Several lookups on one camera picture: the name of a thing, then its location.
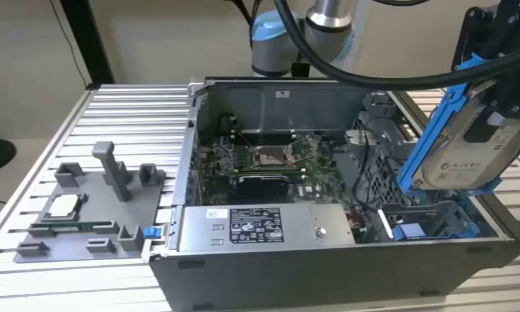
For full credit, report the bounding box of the grey metal disk bay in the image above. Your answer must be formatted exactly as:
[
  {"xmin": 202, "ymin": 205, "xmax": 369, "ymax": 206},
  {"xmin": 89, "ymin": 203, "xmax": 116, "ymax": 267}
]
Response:
[{"xmin": 332, "ymin": 92, "xmax": 422, "ymax": 211}]

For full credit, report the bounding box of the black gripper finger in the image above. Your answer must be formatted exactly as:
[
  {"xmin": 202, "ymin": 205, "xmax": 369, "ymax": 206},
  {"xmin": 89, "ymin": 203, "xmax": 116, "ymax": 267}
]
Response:
[{"xmin": 462, "ymin": 105, "xmax": 507, "ymax": 144}]

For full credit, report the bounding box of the open dark grey PC case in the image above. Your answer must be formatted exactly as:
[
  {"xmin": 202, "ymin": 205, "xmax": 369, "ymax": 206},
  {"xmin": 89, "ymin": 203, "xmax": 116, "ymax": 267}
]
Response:
[{"xmin": 148, "ymin": 76, "xmax": 520, "ymax": 312}]

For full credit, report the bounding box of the green RAM stick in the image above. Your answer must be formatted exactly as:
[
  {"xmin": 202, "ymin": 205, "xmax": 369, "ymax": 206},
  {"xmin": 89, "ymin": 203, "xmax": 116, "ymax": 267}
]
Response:
[{"xmin": 31, "ymin": 221, "xmax": 114, "ymax": 230}]

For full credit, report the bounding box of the hard disk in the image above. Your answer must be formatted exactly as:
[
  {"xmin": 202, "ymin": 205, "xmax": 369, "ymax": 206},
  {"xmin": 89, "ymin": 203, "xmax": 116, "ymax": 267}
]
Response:
[
  {"xmin": 396, "ymin": 51, "xmax": 520, "ymax": 198},
  {"xmin": 390, "ymin": 222, "xmax": 481, "ymax": 243}
]

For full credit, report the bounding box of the black upright post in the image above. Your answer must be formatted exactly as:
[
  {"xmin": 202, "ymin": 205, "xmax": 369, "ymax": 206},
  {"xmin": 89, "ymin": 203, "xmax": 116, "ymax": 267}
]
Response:
[{"xmin": 58, "ymin": 0, "xmax": 116, "ymax": 86}]

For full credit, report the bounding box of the silver power supply unit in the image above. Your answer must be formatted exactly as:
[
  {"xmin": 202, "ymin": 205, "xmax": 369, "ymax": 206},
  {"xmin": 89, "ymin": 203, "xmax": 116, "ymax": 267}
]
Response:
[{"xmin": 176, "ymin": 203, "xmax": 357, "ymax": 254}]

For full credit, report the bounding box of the grey parts rack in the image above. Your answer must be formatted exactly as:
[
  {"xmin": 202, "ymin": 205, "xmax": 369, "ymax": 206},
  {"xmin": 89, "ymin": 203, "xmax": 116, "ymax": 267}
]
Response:
[{"xmin": 13, "ymin": 141, "xmax": 169, "ymax": 263}]

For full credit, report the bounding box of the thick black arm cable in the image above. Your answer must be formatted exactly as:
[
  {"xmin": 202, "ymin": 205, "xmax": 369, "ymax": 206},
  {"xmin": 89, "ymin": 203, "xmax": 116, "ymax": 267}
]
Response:
[{"xmin": 273, "ymin": 0, "xmax": 520, "ymax": 92}]

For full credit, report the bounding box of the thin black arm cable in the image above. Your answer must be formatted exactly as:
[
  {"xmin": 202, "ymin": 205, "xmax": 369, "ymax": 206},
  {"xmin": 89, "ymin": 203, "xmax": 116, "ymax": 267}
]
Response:
[{"xmin": 370, "ymin": 0, "xmax": 432, "ymax": 6}]

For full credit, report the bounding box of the silver CPU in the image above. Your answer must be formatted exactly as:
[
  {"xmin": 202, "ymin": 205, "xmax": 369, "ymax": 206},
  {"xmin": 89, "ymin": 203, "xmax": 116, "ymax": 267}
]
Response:
[{"xmin": 45, "ymin": 196, "xmax": 82, "ymax": 218}]

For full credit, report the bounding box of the CPU socket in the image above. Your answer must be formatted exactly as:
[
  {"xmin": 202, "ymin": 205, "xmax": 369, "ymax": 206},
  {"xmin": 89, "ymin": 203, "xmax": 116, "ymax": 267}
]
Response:
[{"xmin": 250, "ymin": 146, "xmax": 293, "ymax": 169}]

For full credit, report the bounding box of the thin black wall wire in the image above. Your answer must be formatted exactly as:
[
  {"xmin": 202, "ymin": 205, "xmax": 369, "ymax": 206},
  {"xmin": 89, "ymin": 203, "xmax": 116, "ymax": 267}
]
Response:
[{"xmin": 49, "ymin": 0, "xmax": 90, "ymax": 88}]

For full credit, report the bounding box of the black looped wire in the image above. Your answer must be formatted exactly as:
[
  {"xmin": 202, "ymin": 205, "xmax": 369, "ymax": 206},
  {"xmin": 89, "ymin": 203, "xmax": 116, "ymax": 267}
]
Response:
[{"xmin": 353, "ymin": 116, "xmax": 400, "ymax": 213}]

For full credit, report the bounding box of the green motherboard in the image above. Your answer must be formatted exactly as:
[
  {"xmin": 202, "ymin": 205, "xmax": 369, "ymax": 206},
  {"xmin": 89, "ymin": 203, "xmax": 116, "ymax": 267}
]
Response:
[{"xmin": 197, "ymin": 129, "xmax": 353, "ymax": 206}]

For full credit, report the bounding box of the black chipset heatsink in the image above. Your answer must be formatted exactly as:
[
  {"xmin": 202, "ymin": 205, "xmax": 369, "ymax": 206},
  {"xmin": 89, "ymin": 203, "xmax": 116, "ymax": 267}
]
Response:
[{"xmin": 234, "ymin": 174, "xmax": 290, "ymax": 205}]

